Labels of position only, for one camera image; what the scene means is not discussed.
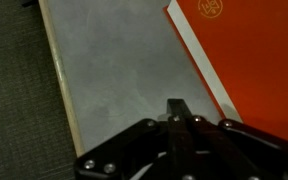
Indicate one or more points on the grey coffee table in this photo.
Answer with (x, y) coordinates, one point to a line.
(119, 61)

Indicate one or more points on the orange book with yellow spine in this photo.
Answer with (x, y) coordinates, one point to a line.
(240, 49)

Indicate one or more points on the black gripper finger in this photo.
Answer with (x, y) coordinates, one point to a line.
(175, 109)

